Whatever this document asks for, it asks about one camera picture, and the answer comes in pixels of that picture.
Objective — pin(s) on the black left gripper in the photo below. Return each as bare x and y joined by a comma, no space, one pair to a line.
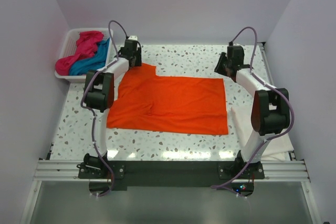
138,62

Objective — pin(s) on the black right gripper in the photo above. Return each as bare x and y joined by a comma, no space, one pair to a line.
218,69

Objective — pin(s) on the orange t shirt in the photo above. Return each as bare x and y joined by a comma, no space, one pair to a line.
187,105

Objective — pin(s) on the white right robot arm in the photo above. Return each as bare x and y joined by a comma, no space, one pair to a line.
271,111

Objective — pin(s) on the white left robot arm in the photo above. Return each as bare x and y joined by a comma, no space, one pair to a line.
98,96

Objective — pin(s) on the blue t shirt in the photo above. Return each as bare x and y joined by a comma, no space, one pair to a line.
96,62

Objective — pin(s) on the pink t shirt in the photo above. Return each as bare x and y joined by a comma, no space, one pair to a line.
86,48

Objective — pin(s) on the white plastic laundry basket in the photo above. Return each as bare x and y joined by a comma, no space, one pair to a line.
69,48

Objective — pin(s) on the white folded cloth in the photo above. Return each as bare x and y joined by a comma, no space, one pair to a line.
275,151

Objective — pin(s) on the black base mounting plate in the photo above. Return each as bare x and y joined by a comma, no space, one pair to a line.
155,173

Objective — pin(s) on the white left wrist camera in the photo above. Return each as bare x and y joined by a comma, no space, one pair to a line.
133,38

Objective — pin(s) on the aluminium frame rail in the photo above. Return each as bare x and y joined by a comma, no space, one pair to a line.
48,171

